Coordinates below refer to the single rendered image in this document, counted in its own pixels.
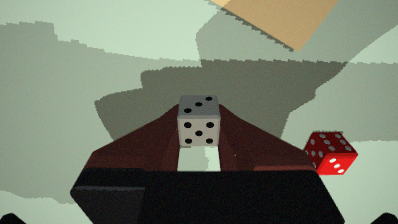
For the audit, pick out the tan mat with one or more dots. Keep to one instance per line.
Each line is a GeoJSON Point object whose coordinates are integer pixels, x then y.
{"type": "Point", "coordinates": [290, 21]}

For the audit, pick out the red die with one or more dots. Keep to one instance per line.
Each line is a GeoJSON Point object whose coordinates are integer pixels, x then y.
{"type": "Point", "coordinates": [330, 153]}

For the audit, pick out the white die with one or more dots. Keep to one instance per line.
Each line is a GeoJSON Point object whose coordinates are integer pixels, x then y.
{"type": "Point", "coordinates": [198, 120]}

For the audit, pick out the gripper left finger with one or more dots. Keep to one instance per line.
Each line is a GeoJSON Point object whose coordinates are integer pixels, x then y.
{"type": "Point", "coordinates": [144, 147]}

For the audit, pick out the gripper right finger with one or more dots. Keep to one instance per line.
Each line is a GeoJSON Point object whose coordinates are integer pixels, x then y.
{"type": "Point", "coordinates": [255, 149]}

